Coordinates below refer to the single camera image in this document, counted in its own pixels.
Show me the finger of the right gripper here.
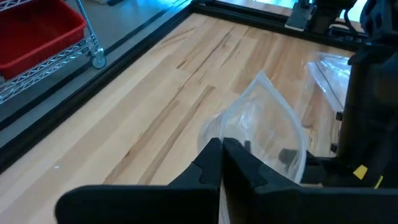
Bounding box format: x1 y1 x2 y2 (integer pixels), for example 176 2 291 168
277 147 355 188

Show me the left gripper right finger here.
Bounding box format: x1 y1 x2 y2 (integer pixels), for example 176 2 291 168
221 138 398 224

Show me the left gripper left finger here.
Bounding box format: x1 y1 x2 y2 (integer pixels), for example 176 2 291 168
55 138 223 224

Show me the clear zip bag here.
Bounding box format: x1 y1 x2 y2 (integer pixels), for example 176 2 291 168
197 70 309 185
306 52 354 114

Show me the red plastic bin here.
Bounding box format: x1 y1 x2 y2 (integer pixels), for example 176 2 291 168
0 0 88 81

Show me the black aluminium table frame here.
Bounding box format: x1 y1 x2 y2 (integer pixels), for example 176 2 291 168
0 0 369 175

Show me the chrome wire shelf cart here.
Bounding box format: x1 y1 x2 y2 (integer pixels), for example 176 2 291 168
0 0 107 106

